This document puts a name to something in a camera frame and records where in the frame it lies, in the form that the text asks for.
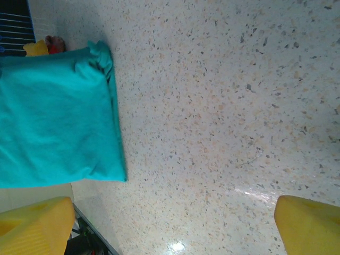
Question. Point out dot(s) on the yellow t-shirt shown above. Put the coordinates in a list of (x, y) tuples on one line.
[(35, 49)]

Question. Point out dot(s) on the teal t-shirt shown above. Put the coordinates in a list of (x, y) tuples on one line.
[(53, 111)]

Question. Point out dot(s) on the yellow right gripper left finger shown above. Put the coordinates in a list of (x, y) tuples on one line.
[(34, 228)]

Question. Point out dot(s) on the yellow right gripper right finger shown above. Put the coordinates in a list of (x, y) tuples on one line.
[(310, 228)]

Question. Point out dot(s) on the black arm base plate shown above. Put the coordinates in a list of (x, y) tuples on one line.
[(79, 239)]

